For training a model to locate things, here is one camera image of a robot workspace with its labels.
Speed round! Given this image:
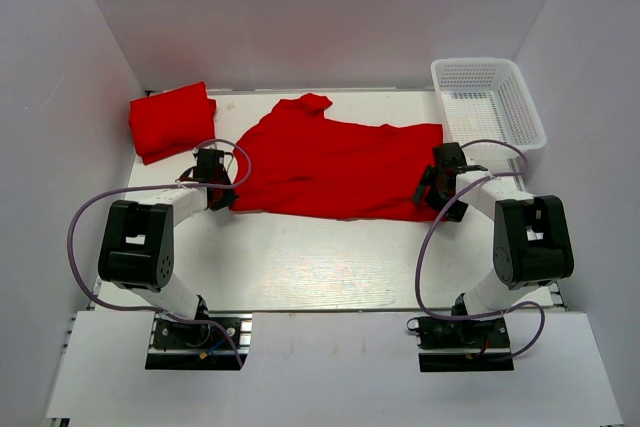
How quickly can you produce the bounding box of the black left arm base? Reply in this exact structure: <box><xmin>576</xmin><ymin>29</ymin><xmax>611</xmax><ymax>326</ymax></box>
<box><xmin>145</xmin><ymin>312</ymin><xmax>253</xmax><ymax>372</ymax></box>

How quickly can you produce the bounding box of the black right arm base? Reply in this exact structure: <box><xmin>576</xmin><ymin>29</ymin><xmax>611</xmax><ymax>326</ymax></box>
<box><xmin>406</xmin><ymin>316</ymin><xmax>514</xmax><ymax>373</ymax></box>

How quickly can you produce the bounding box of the white plastic basket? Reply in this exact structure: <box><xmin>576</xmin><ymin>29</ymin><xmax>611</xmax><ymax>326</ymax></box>
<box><xmin>431</xmin><ymin>57</ymin><xmax>547</xmax><ymax>161</ymax></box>

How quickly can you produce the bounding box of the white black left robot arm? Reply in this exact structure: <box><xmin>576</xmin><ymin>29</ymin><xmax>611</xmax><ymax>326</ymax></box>
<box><xmin>98</xmin><ymin>149</ymin><xmax>237</xmax><ymax>346</ymax></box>

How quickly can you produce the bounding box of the folded red t-shirt stack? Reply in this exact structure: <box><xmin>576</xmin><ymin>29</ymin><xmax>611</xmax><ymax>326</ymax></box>
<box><xmin>129</xmin><ymin>82</ymin><xmax>217</xmax><ymax>165</ymax></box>

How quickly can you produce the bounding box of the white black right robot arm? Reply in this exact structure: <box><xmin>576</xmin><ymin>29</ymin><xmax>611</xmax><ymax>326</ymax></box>
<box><xmin>412</xmin><ymin>139</ymin><xmax>574</xmax><ymax>346</ymax></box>

